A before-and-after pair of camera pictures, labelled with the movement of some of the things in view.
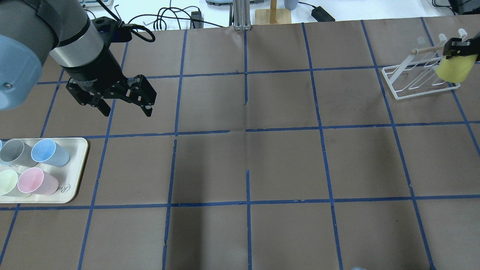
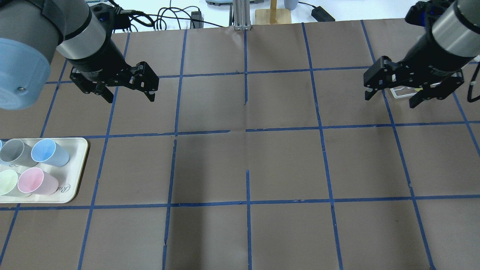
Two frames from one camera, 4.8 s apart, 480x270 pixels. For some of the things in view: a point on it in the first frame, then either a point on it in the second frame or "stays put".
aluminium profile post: (241, 14) stays put
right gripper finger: (455, 47) → (426, 57)
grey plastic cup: (18, 153) stays put
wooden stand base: (273, 15) stays put
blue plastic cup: (47, 151) stays put
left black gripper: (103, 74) → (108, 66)
